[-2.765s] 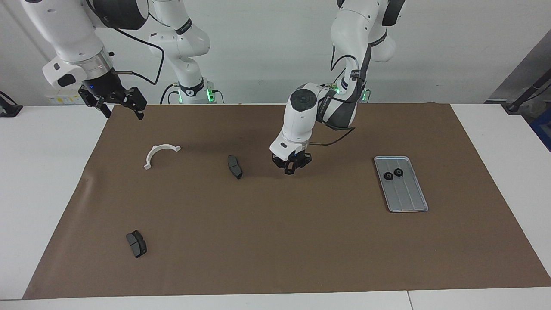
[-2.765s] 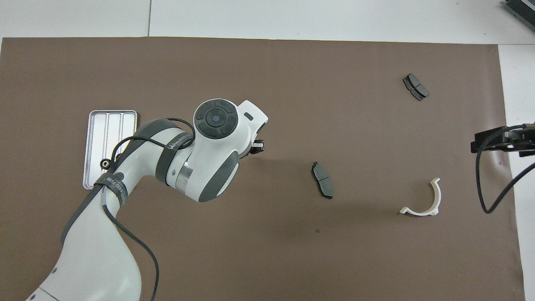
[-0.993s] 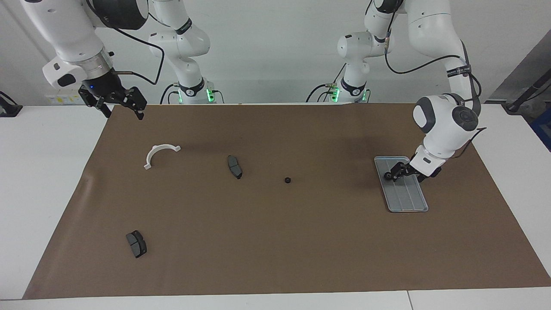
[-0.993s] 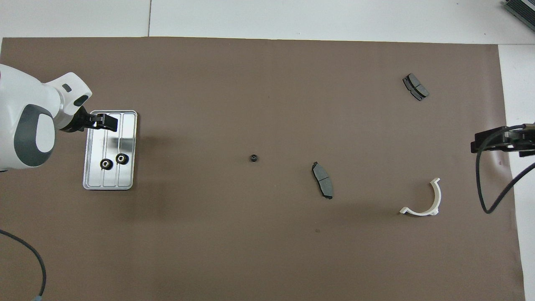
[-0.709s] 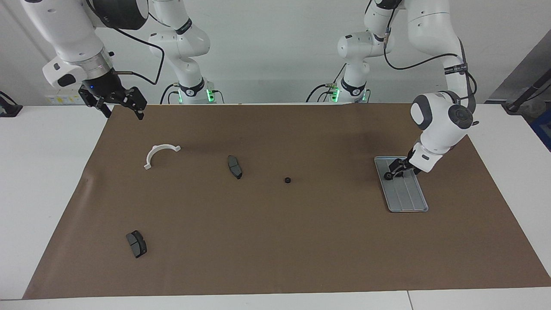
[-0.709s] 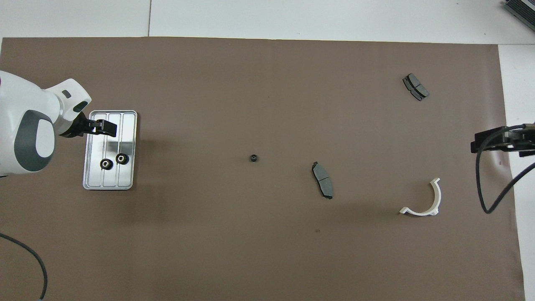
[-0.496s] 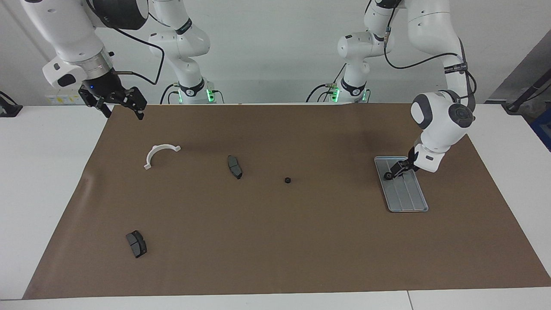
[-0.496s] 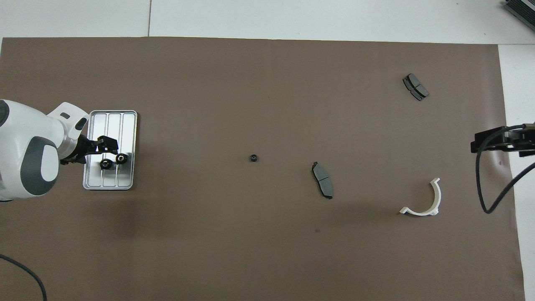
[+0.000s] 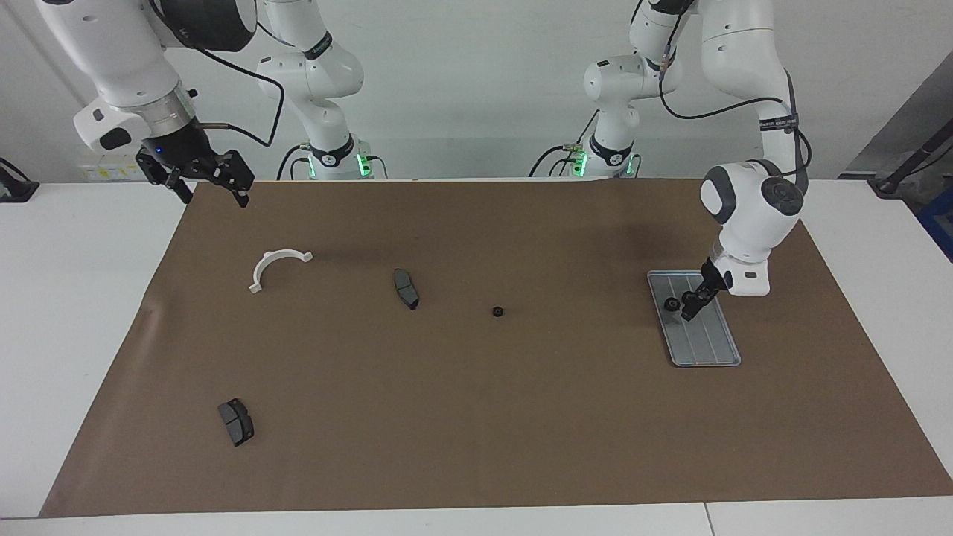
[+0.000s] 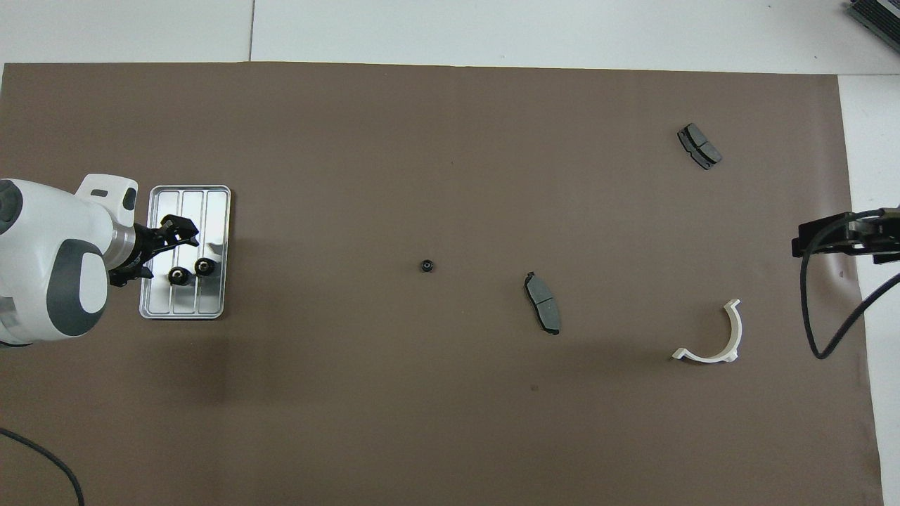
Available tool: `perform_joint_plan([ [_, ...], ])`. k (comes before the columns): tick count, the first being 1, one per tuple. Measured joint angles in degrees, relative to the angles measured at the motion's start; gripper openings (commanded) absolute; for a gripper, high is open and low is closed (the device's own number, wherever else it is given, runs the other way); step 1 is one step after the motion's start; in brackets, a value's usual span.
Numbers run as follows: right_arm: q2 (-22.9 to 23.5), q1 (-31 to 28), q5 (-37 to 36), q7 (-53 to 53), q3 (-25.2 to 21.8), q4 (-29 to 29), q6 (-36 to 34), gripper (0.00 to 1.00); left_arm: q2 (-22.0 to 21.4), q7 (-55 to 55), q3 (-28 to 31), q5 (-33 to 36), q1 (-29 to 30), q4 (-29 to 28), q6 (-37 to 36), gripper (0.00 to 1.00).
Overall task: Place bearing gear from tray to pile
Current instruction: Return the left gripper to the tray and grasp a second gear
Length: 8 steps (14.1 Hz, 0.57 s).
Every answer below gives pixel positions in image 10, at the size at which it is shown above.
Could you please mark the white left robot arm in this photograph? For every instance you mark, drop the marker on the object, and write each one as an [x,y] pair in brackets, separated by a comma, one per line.
[49,232]

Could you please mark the silver metal tray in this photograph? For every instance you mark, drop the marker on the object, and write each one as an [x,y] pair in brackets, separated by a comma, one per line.
[211,302]

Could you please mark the short grey brake pad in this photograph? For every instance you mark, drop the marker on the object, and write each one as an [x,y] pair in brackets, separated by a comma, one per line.
[699,144]

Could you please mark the grey ribbed device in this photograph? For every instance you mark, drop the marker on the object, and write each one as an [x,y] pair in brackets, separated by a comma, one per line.
[879,14]

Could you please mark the long grey brake pad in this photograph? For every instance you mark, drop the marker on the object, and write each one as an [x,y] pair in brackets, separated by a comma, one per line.
[543,299]

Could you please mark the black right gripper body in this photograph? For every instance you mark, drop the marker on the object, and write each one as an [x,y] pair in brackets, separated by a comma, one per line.
[879,235]

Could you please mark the brown table mat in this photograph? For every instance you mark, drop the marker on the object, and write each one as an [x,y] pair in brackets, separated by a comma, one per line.
[351,140]

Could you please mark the white curved plastic bracket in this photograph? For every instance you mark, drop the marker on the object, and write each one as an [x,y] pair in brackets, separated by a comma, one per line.
[706,358]

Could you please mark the large black bearing gear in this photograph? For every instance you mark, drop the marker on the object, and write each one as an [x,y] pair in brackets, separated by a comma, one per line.
[178,275]
[204,266]

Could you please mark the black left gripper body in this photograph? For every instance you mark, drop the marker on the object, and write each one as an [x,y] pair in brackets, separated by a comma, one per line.
[148,246]

